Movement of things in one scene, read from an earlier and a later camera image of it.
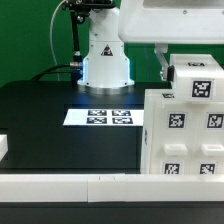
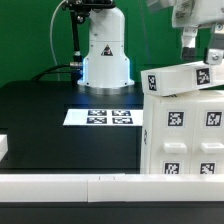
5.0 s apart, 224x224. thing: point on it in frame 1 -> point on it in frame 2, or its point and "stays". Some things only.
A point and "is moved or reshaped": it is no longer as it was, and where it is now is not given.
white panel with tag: x=172 y=139 stays
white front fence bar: x=103 y=188 stays
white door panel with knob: x=208 y=138 stays
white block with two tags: x=198 y=78 is moved or reshaped
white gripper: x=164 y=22 -> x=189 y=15
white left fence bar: x=3 y=145 stays
